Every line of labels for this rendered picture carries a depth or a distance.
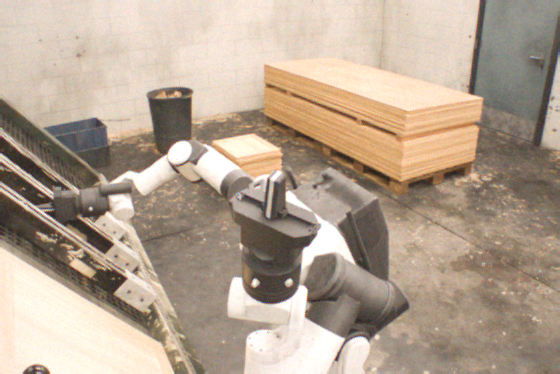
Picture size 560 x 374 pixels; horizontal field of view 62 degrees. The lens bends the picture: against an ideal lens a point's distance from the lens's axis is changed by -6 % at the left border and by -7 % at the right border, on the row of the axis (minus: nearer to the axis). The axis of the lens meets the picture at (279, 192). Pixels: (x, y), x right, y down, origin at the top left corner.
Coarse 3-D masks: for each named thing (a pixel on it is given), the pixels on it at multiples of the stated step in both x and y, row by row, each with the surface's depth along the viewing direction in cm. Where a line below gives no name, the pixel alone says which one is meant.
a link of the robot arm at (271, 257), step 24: (240, 192) 69; (264, 192) 69; (240, 216) 66; (288, 216) 66; (312, 216) 66; (240, 240) 69; (264, 240) 66; (288, 240) 63; (312, 240) 65; (264, 264) 69; (288, 264) 67; (264, 288) 70; (288, 288) 71
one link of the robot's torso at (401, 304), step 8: (392, 280) 137; (400, 288) 135; (400, 296) 134; (400, 304) 134; (408, 304) 135; (392, 312) 132; (400, 312) 135; (384, 320) 132; (392, 320) 135; (376, 328) 133
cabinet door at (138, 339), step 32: (0, 256) 105; (0, 288) 95; (32, 288) 106; (64, 288) 119; (0, 320) 86; (32, 320) 96; (64, 320) 106; (96, 320) 120; (0, 352) 79; (32, 352) 87; (64, 352) 96; (96, 352) 106; (128, 352) 119; (160, 352) 135
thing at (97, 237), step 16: (0, 160) 139; (0, 176) 140; (16, 176) 143; (16, 192) 144; (32, 192) 147; (48, 192) 153; (80, 224) 158; (96, 240) 163; (112, 240) 167; (112, 256) 167; (128, 256) 170
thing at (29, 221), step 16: (0, 192) 121; (0, 208) 123; (16, 208) 125; (32, 208) 130; (16, 224) 126; (32, 224) 128; (48, 224) 130; (32, 240) 130; (48, 240) 132; (64, 240) 134; (80, 240) 140; (64, 256) 136; (80, 256) 138; (96, 256) 141; (96, 272) 143; (112, 272) 145; (128, 272) 152; (112, 288) 147; (128, 288) 149; (144, 288) 152; (144, 304) 154
